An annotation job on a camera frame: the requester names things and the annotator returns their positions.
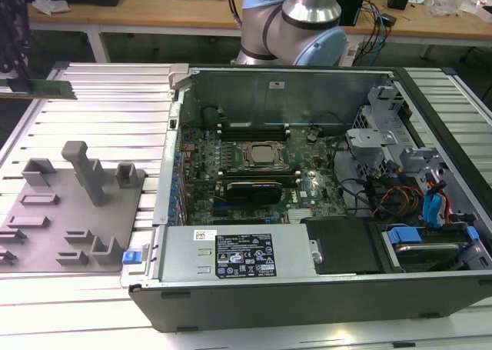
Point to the round coin battery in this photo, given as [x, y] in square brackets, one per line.
[312, 135]

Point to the green motherboard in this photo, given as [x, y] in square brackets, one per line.
[200, 180]

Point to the clear plastic bags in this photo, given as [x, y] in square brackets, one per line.
[453, 2]

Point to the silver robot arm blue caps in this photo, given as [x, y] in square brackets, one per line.
[307, 4]

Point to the tall black box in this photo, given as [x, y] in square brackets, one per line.
[353, 4]

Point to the blue case latch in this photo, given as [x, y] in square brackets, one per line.
[130, 258]

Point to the silver CPU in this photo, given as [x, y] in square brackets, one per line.
[263, 154]

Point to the open black PC case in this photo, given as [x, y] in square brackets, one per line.
[269, 307]

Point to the black RAM slot row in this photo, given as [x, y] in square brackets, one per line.
[261, 177]
[253, 134]

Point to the silver power supply unit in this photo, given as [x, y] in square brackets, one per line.
[184, 257]

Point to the black plastic cover panel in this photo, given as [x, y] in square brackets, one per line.
[342, 246]

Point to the small silver heatsink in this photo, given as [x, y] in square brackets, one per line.
[300, 215]

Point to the black graphics card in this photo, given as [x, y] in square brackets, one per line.
[253, 194]

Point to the grey parts rack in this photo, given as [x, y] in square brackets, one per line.
[69, 219]

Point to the crumpled white plastic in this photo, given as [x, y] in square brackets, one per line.
[50, 4]

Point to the grey metal drive cage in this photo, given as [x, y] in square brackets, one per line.
[369, 142]

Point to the green RAM stick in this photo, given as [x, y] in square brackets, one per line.
[54, 89]

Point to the wooden desk white frame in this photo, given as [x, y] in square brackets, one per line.
[134, 17]

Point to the hard disk in blue carrier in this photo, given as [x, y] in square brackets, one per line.
[423, 246]

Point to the installed RAM stick white label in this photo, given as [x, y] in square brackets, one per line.
[240, 124]

